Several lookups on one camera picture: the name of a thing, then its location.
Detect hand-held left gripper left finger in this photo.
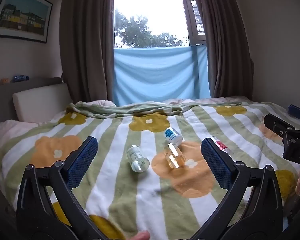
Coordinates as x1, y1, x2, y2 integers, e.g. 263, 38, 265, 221
16, 136, 111, 240

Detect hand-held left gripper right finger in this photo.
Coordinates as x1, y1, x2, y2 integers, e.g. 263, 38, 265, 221
189, 137, 284, 240

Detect person's left hand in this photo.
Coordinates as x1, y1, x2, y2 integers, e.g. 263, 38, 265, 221
126, 231, 150, 240

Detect white tube with red label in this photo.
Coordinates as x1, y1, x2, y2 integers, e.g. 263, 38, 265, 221
210, 136, 235, 156

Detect white bottle with blue label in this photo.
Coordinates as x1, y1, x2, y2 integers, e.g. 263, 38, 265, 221
164, 127, 183, 146

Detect clear glass jar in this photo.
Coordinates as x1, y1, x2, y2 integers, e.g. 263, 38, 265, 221
126, 145, 150, 173

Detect striped floral blanket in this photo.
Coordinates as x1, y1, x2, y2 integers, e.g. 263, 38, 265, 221
0, 101, 300, 240

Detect pale pink bed sheet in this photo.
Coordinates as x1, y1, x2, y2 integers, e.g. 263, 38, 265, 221
89, 96, 253, 107

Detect cream headboard cushion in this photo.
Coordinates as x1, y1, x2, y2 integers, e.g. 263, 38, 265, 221
12, 83, 76, 124

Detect white pillow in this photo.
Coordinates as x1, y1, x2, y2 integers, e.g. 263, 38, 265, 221
0, 120, 42, 159

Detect light blue cloth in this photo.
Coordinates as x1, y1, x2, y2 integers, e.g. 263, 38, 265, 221
113, 44, 211, 106

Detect grey headboard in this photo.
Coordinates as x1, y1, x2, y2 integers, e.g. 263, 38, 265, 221
0, 77, 66, 132

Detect brown curtain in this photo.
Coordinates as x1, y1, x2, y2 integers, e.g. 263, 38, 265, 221
59, 0, 115, 105
177, 0, 255, 98

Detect blue toy car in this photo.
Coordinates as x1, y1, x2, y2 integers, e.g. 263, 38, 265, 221
12, 75, 30, 83

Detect window shutter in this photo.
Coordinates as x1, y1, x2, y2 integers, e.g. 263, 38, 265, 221
177, 0, 207, 46

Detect framed picture of houses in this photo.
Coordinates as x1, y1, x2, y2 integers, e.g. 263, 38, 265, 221
0, 0, 53, 43

